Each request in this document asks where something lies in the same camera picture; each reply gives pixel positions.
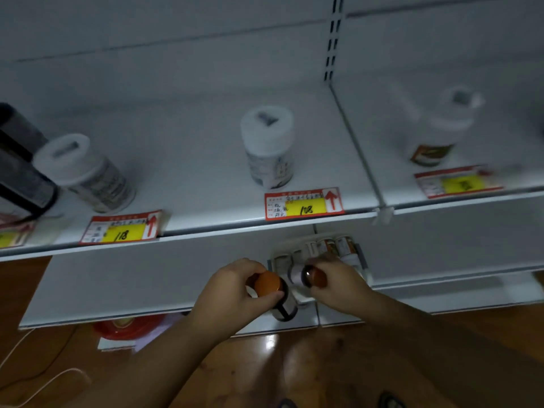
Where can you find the person's right hand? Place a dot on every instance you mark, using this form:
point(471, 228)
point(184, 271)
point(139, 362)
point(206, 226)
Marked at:
point(344, 288)

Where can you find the orange-capped white bottle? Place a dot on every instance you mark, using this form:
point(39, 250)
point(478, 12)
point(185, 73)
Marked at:
point(282, 303)

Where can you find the person's left thumb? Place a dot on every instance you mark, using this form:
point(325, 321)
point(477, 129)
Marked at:
point(267, 300)

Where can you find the white plastic shelf clip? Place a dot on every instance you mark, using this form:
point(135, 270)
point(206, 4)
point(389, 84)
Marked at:
point(384, 215)

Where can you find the person's left hand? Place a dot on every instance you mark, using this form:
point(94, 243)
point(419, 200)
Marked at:
point(221, 299)

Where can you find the person's left forearm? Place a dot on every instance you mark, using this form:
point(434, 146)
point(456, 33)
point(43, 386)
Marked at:
point(157, 369)

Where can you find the slotted white shelf upright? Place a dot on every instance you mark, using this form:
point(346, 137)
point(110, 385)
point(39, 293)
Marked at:
point(333, 38)

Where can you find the red tape roll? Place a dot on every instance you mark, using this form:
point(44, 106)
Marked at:
point(127, 326)

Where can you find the small white labelled bottle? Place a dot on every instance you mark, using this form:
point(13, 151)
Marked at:
point(327, 246)
point(348, 250)

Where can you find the red and yellow price tag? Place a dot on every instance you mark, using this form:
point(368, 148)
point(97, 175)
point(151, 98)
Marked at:
point(10, 237)
point(123, 228)
point(459, 182)
point(304, 203)

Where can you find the dark orange-capped bottle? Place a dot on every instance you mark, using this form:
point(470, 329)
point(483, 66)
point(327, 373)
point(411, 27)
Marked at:
point(307, 276)

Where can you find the white low shelf board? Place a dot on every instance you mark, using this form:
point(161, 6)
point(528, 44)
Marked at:
point(136, 280)

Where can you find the white lidded labelled bottle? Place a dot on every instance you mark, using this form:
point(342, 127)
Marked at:
point(268, 148)
point(85, 174)

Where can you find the person's right forearm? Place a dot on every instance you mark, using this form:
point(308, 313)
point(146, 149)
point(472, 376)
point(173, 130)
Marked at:
point(446, 356)

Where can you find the person's right thumb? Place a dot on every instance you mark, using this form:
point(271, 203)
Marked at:
point(315, 294)

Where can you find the black cylindrical container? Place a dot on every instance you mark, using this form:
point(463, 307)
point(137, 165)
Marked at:
point(19, 131)
point(23, 186)

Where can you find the white bottle with brown label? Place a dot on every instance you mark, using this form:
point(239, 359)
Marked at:
point(442, 127)

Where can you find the white metal shelf board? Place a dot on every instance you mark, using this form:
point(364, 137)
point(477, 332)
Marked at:
point(488, 140)
point(191, 165)

